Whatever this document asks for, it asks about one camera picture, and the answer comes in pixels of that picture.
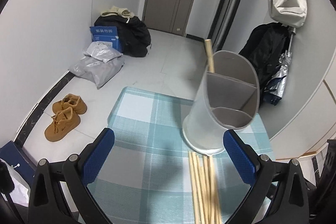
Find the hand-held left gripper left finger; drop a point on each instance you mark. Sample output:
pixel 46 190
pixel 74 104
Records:
pixel 99 155

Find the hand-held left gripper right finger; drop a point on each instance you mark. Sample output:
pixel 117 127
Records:
pixel 239 158

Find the pile of wooden chopsticks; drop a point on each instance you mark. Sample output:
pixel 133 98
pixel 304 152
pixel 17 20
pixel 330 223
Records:
pixel 204 187

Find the white and grey utensil holder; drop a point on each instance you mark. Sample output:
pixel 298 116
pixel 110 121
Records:
pixel 202 119

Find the wooden chopstick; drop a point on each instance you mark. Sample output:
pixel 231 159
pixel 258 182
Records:
pixel 209 56

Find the white cabinet panel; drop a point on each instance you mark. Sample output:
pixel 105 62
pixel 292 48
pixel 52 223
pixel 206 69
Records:
pixel 315 121

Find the brown suede shoe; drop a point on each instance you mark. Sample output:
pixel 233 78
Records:
pixel 71 104
pixel 61 125

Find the teal plaid tablecloth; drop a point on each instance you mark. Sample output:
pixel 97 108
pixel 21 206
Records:
pixel 147 121

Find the large grey plastic parcel bag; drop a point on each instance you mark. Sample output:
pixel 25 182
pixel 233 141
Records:
pixel 97 71

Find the dark blue box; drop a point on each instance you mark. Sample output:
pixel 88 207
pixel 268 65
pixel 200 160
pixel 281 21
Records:
pixel 13 153

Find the white plastic bag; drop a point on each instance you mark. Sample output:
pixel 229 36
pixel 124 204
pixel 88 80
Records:
pixel 15 187

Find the black fluffy object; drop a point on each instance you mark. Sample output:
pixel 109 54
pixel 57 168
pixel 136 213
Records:
pixel 4 176

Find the small grey plastic parcel bag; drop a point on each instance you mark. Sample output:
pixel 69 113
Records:
pixel 102 52

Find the black hanging jacket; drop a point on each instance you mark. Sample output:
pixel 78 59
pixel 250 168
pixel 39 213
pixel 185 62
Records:
pixel 267 50

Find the blue cardboard box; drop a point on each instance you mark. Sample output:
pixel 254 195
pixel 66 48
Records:
pixel 105 33

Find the black bag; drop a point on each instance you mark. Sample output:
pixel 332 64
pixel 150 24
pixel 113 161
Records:
pixel 134 35

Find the cream cloth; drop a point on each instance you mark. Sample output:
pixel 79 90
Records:
pixel 115 12

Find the dark framed door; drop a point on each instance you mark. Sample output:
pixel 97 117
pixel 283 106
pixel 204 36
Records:
pixel 228 8

